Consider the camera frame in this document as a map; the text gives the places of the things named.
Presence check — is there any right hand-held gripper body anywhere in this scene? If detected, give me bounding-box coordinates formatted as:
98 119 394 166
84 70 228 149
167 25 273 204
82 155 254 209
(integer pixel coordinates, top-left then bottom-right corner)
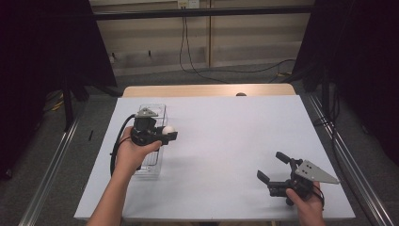
267 158 341 207

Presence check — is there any black horizontal bar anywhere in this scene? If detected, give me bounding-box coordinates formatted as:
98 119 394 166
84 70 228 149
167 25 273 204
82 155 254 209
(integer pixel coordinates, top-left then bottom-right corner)
93 5 315 22

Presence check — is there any black stand leg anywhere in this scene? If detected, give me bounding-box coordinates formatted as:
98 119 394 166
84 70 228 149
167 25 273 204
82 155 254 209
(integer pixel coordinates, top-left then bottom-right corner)
60 79 80 132

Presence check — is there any person's right hand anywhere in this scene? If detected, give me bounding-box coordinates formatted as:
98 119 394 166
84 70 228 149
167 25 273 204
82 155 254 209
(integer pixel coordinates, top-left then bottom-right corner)
285 181 326 218

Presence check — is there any black floor cable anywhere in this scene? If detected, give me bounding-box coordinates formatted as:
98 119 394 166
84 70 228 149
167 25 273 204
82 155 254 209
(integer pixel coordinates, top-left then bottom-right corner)
313 84 399 226

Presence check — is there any metal floor rail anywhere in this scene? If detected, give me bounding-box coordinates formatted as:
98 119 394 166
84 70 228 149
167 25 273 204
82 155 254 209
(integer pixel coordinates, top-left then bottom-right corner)
306 93 397 226
18 115 81 226

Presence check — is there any clear plastic container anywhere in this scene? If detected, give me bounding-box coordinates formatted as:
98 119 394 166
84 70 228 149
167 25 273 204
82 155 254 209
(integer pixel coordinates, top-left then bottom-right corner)
134 103 168 177

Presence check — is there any black power cable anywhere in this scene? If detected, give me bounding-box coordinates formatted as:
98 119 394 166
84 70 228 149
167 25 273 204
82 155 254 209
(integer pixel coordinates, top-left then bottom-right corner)
183 8 296 75
179 8 233 85

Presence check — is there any black curtain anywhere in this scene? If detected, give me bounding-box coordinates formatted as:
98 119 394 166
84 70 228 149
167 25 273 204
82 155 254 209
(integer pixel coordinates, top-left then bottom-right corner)
292 0 399 166
0 0 119 181

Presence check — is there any person's left hand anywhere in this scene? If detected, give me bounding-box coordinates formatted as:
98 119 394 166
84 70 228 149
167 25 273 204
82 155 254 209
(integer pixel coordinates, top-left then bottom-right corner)
114 126 163 177

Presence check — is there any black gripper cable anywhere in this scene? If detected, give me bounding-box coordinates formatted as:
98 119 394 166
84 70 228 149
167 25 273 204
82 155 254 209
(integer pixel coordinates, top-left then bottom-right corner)
311 183 326 211
109 114 136 177

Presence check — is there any white table mat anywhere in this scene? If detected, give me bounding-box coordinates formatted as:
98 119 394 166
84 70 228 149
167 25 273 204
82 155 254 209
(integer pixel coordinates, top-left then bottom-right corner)
73 95 356 220

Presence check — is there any white wall socket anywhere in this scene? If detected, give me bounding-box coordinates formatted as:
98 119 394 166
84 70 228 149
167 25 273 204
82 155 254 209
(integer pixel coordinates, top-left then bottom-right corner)
177 0 201 9

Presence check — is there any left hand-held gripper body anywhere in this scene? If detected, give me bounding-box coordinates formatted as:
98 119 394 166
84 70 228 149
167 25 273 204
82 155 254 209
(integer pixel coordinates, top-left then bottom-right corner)
130 106 165 147

